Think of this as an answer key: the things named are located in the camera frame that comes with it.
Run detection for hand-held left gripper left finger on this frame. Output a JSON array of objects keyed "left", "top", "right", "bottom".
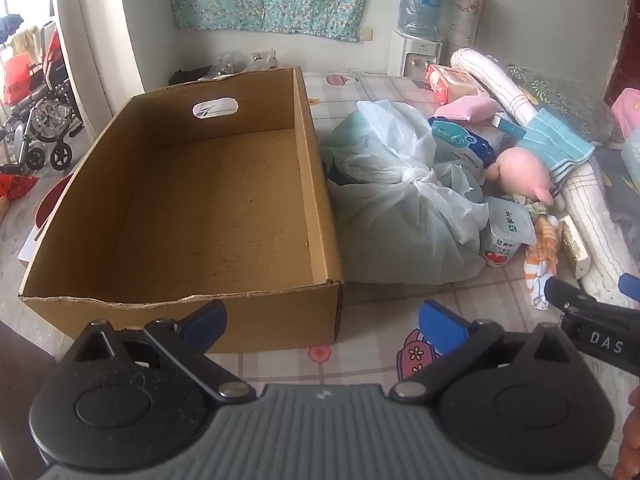
[{"left": 65, "top": 299, "right": 256, "bottom": 403}]

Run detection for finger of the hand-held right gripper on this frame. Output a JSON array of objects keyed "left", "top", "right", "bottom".
[
  {"left": 617, "top": 272, "right": 640, "bottom": 307},
  {"left": 544, "top": 276, "right": 598, "bottom": 315}
]

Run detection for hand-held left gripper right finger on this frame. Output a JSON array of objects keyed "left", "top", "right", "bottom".
[{"left": 390, "top": 300, "right": 583, "bottom": 403}]

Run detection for orange striped sock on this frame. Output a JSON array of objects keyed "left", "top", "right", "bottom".
[{"left": 522, "top": 214, "right": 564, "bottom": 309}]

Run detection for white yogurt cup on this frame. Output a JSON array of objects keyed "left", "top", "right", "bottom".
[{"left": 480, "top": 196, "right": 537, "bottom": 267}]

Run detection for brown cardboard box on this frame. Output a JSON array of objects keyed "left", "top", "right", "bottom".
[{"left": 19, "top": 66, "right": 346, "bottom": 356}]

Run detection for person's right hand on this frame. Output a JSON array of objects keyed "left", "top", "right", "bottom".
[{"left": 617, "top": 387, "right": 640, "bottom": 472}]

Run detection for small yellow white box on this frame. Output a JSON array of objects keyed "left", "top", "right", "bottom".
[{"left": 556, "top": 215, "right": 597, "bottom": 279}]

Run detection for white checked quilt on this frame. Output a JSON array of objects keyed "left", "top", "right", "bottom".
[{"left": 450, "top": 47, "right": 640, "bottom": 309}]

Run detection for pink plush toy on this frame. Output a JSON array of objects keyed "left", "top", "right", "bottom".
[{"left": 487, "top": 147, "right": 557, "bottom": 207}]

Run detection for blue checked towel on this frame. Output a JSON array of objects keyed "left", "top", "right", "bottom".
[{"left": 515, "top": 110, "right": 597, "bottom": 184}]

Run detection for white blue carton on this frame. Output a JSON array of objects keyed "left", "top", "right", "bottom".
[{"left": 492, "top": 112, "right": 527, "bottom": 142}]

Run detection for pink grey floral duvet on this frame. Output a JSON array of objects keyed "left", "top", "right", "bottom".
[{"left": 611, "top": 87, "right": 640, "bottom": 186}]

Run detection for blue tissue packet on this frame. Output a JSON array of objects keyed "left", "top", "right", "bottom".
[{"left": 430, "top": 117, "right": 497, "bottom": 171}]

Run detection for white flat box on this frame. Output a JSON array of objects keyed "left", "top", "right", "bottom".
[{"left": 17, "top": 227, "right": 47, "bottom": 267}]

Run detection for grey leaf print pillow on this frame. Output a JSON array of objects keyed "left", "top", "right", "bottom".
[{"left": 505, "top": 64, "right": 627, "bottom": 148}]

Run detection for red basin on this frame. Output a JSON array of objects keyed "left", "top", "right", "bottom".
[{"left": 32, "top": 172, "right": 77, "bottom": 232}]

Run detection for red cloth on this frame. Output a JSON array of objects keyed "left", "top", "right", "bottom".
[{"left": 0, "top": 172, "right": 41, "bottom": 202}]

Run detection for red wet wipes pack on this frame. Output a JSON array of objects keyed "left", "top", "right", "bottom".
[{"left": 426, "top": 64, "right": 489, "bottom": 106}]

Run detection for dark bag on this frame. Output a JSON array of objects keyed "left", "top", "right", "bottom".
[{"left": 169, "top": 66, "right": 212, "bottom": 86}]

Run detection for clear plastic bag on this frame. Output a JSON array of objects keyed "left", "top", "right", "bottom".
[{"left": 207, "top": 50, "right": 239, "bottom": 79}]

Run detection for wheelchair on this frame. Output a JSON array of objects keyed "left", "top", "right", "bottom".
[{"left": 0, "top": 21, "right": 86, "bottom": 171}]

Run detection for small white plastic bag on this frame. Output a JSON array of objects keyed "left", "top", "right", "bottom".
[{"left": 242, "top": 48, "right": 279, "bottom": 72}]

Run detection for white water dispenser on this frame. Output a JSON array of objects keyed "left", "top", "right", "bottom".
[{"left": 390, "top": 27, "right": 445, "bottom": 79}]

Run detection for rolled patterned mat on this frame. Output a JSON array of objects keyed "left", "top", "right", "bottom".
[{"left": 446, "top": 0, "right": 488, "bottom": 68}]

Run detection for red bag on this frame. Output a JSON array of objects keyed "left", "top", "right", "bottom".
[{"left": 2, "top": 52, "right": 34, "bottom": 106}]

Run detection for blue water bottle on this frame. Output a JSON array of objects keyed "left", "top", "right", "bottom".
[{"left": 398, "top": 0, "right": 449, "bottom": 41}]

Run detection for hanging clothes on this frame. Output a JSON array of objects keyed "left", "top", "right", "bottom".
[{"left": 0, "top": 12, "right": 27, "bottom": 45}]

